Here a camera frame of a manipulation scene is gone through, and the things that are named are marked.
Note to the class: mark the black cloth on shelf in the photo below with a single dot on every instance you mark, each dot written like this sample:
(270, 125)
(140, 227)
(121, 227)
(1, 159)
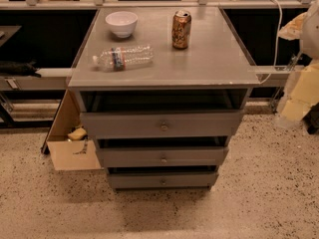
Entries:
(18, 68)

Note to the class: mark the grey drawer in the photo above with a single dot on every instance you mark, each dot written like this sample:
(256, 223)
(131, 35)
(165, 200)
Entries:
(162, 156)
(153, 125)
(117, 181)

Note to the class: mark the grey top drawer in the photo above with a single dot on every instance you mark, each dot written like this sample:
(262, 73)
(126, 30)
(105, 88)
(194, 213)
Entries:
(153, 125)

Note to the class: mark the yellow sponge in box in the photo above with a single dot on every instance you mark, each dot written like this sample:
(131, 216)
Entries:
(77, 134)

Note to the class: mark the grey bottom drawer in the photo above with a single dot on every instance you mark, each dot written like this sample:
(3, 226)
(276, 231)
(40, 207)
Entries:
(117, 181)

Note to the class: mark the grey drawer cabinet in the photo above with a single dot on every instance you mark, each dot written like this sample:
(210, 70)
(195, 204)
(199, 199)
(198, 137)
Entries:
(211, 75)

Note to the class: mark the clear plastic water bottle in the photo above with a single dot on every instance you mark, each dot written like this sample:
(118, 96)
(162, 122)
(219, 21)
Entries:
(117, 59)

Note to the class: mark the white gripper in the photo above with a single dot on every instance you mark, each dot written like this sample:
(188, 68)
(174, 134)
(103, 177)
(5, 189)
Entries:
(311, 34)

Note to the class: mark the white ceramic bowl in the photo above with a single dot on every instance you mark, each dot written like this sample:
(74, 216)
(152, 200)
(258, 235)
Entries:
(122, 23)

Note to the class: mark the gold soda can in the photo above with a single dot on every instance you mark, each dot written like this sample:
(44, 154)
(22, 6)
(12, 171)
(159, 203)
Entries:
(180, 32)

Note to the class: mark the open cardboard box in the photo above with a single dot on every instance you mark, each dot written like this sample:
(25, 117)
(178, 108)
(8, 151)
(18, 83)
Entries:
(69, 154)

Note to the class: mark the metal frame rail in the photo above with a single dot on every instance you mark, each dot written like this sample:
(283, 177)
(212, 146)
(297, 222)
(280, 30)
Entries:
(79, 5)

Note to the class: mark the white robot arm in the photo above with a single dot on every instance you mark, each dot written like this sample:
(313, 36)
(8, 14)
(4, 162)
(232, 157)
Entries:
(309, 45)

